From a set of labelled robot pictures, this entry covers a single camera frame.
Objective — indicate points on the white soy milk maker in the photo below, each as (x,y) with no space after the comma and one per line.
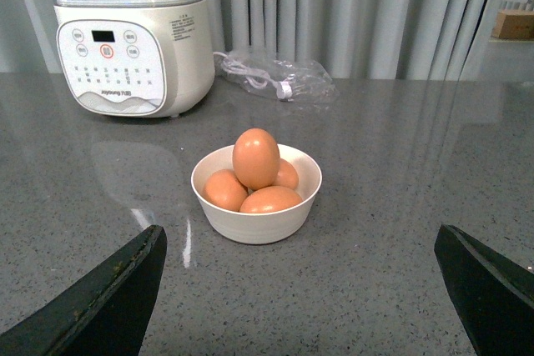
(135,58)

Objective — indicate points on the brown egg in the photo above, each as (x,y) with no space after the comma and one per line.
(287,175)
(256,158)
(270,200)
(224,190)

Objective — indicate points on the white ceramic bowl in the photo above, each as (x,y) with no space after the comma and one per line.
(258,228)

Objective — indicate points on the cardboard box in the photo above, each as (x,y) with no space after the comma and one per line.
(513,25)

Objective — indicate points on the clear plastic bag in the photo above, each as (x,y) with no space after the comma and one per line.
(263,73)

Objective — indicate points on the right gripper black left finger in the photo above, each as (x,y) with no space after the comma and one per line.
(106,312)

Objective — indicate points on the brown egg back in bowl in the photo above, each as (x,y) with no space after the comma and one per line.
(287,175)

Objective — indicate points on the brown egg front in bowl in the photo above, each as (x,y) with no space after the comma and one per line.
(270,200)

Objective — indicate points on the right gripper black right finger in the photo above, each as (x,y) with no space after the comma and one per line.
(492,296)

